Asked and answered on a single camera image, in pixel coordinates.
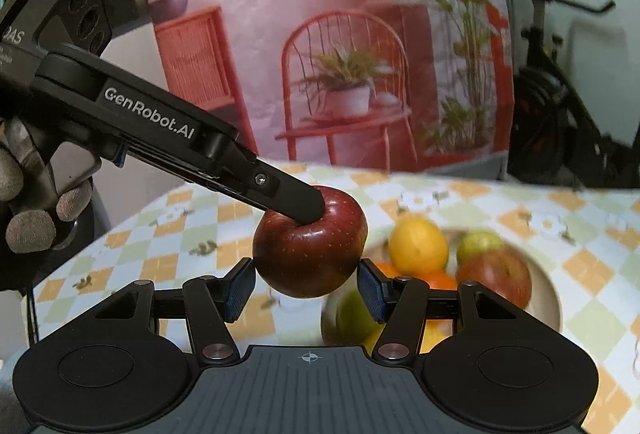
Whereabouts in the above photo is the pink printed backdrop cloth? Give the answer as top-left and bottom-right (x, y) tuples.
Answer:
(148, 0), (514, 179)

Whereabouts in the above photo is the beige round plate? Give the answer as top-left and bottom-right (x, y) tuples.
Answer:
(321, 228), (562, 350)

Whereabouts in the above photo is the large red apple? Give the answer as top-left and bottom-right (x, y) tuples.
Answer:
(456, 246), (533, 309)

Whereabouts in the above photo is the dark red apple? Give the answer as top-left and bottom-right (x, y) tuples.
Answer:
(253, 186), (368, 299)

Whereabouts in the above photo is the grey gloved hand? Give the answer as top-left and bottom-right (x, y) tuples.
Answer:
(1, 117), (102, 254)

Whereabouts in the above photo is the pale green apple behind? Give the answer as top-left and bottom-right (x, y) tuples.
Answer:
(456, 231), (504, 265)

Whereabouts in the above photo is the orange tangerine beside plate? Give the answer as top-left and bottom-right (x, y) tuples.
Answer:
(373, 260), (399, 278)

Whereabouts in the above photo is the orange tangerine on plate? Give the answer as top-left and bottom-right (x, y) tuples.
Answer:
(416, 269), (458, 290)

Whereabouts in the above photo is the large yellow orange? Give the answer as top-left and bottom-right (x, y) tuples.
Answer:
(361, 319), (454, 355)

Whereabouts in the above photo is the black exercise bike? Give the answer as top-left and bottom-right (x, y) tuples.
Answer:
(506, 0), (639, 189)

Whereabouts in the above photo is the checkered floral tablecloth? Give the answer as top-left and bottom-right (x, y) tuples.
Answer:
(35, 162), (639, 433)

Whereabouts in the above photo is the yellow lemon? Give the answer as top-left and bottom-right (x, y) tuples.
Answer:
(387, 214), (449, 276)

